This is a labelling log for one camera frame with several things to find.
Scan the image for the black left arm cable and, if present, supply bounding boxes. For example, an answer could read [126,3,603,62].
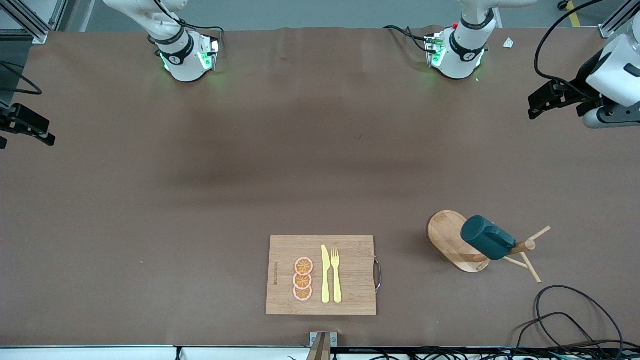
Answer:
[533,0,608,101]

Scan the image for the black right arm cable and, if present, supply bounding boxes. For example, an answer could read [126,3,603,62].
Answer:
[0,61,44,96]

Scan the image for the black looped cable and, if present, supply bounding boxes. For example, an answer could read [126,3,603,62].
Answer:
[534,285,626,353]
[514,312,603,360]

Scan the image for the wooden cutting board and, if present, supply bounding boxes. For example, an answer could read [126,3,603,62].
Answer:
[265,235,382,316]

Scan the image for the aluminium frame corner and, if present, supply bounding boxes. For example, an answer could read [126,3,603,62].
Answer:
[0,0,68,45]

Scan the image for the black left base cable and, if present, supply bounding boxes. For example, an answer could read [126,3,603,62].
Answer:
[382,24,432,54]

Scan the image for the aluminium table edge rail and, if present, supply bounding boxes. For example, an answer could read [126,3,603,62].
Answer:
[0,344,640,360]

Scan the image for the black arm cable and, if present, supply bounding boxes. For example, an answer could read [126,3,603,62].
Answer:
[0,61,44,96]
[533,0,608,101]

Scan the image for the black base cable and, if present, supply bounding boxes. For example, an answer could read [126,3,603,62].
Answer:
[152,0,226,48]
[382,24,432,54]

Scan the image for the yellow plastic fork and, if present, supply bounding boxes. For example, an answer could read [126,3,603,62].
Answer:
[330,248,343,304]

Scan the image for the wooden mug rack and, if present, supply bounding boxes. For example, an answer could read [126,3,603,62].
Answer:
[428,210,552,284]

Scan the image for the teal cup yellow inside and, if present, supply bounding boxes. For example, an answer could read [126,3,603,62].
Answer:
[460,215,517,261]

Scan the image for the aluminium camera mount beam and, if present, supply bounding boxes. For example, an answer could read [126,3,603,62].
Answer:
[306,331,339,360]

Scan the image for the black right base cable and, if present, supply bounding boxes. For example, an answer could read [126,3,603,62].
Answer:
[152,0,226,48]

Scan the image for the yellow plastic knife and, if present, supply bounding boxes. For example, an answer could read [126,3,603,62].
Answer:
[321,244,331,304]

